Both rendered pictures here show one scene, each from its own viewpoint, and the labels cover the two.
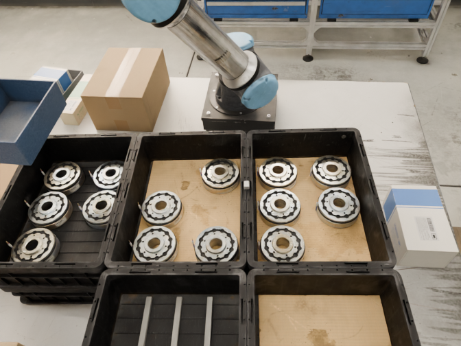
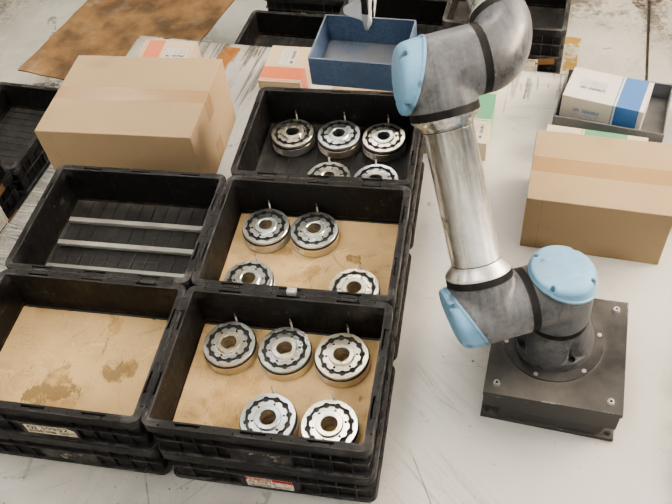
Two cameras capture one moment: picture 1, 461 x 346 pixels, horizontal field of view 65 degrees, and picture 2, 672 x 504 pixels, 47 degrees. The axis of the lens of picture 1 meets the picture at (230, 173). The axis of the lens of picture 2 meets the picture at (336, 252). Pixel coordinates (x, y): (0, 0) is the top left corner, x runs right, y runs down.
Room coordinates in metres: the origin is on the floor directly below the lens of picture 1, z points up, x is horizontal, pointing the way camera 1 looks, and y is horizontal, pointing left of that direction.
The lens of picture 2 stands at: (0.77, -0.89, 2.09)
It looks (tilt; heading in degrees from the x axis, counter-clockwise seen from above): 50 degrees down; 100
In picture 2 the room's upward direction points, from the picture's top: 8 degrees counter-clockwise
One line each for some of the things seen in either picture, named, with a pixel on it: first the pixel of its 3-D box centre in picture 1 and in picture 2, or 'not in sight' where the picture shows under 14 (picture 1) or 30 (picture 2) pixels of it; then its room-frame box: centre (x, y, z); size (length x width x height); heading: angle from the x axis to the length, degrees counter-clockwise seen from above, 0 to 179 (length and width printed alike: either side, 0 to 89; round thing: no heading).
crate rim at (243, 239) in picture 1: (184, 192); (305, 236); (0.53, 0.11, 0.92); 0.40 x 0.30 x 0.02; 174
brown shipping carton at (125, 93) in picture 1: (129, 88); (596, 195); (1.15, 0.35, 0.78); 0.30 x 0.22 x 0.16; 169
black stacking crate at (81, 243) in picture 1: (73, 205); (333, 152); (0.56, 0.41, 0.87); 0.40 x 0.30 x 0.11; 174
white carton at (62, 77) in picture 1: (45, 91); (605, 102); (1.23, 0.71, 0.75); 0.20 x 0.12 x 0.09; 158
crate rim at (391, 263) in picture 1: (310, 190); (272, 364); (0.50, -0.18, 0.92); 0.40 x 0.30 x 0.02; 174
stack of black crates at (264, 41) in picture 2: not in sight; (293, 60); (0.26, 1.58, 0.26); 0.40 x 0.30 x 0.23; 169
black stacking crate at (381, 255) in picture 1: (307, 202); (276, 379); (0.50, -0.18, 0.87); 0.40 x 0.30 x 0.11; 174
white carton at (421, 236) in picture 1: (416, 224); not in sight; (0.48, -0.49, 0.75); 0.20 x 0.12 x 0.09; 171
